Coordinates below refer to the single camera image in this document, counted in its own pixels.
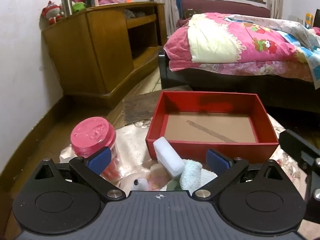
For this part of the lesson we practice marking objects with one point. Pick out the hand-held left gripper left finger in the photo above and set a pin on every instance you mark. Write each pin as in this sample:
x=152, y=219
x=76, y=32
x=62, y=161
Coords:
x=98, y=160

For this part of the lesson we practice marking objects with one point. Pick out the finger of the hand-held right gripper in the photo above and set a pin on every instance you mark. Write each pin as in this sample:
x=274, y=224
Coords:
x=297, y=147

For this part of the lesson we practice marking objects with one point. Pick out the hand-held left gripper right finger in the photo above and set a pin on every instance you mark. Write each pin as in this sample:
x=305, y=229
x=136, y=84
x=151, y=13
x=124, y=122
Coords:
x=217, y=161

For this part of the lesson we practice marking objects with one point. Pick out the red cardboard box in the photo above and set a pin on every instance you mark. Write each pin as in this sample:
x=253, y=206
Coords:
x=212, y=150

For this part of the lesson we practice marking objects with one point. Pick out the light green towel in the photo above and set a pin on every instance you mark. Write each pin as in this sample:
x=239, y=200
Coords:
x=192, y=175

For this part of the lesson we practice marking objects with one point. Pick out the white foam block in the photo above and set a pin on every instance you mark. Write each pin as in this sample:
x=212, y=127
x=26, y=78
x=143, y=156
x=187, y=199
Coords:
x=167, y=157

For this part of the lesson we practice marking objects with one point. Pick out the pink lid plastic jar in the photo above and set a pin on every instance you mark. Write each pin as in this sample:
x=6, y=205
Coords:
x=90, y=135

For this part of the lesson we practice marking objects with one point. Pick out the pink plush toy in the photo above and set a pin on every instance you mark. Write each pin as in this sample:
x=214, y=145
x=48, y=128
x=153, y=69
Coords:
x=137, y=183

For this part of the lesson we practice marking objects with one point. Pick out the brown floor mat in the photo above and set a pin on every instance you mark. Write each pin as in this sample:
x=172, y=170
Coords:
x=140, y=107

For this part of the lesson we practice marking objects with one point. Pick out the wooden cabinet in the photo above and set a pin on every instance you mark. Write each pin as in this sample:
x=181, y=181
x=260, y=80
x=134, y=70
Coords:
x=100, y=55

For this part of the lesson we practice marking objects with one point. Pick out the bed with pink quilt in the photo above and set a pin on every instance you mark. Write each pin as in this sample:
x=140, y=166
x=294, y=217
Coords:
x=225, y=42

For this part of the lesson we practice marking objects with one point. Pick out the small yellow box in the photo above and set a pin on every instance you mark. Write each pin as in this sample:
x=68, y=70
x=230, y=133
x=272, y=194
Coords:
x=308, y=20

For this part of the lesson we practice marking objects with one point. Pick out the grey cloth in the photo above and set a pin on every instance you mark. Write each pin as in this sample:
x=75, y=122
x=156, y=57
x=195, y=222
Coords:
x=132, y=13

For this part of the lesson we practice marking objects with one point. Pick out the maroon headboard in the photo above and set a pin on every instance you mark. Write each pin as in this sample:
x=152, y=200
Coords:
x=225, y=7

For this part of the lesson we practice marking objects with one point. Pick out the red plush doll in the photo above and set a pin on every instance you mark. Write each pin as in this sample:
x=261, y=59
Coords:
x=51, y=12

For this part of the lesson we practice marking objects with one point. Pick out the green plush toy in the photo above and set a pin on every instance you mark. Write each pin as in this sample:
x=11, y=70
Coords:
x=78, y=6

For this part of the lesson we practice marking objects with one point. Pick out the steel thermos bottle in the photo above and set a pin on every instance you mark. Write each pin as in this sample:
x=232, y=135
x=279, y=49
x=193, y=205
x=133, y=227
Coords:
x=66, y=3

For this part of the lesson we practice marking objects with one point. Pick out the black bed frame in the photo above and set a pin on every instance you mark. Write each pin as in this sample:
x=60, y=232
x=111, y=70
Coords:
x=200, y=80

